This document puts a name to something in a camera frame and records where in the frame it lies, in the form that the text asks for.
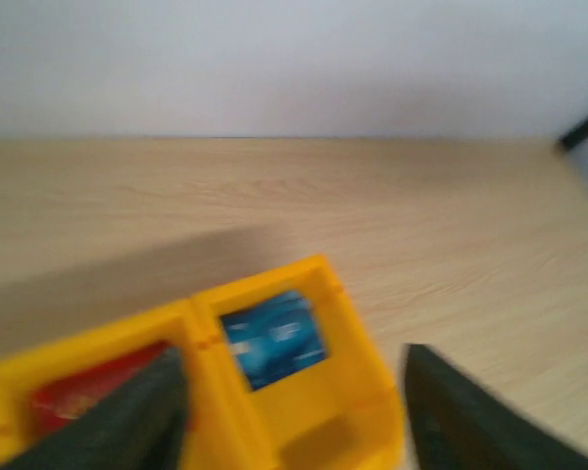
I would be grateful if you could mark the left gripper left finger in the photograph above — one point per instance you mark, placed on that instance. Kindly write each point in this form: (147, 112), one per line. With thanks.
(139, 425)

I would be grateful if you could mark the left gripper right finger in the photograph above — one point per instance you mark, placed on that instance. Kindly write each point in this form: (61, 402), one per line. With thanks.
(456, 424)

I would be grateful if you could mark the red card stack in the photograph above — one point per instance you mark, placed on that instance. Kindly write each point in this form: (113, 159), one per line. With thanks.
(62, 401)

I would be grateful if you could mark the blue card stack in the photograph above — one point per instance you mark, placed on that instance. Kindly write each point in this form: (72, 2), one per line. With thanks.
(274, 339)

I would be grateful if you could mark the middle yellow bin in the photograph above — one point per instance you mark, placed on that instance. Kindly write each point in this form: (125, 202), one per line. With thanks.
(204, 445)

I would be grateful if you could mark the yellow bin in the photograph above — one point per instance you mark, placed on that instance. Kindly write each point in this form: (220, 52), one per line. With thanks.
(342, 413)
(204, 445)

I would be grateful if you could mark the right yellow bin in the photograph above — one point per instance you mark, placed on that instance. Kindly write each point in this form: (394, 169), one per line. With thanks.
(342, 413)

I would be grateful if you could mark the right black frame post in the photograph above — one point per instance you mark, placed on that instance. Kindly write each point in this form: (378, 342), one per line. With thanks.
(574, 137)

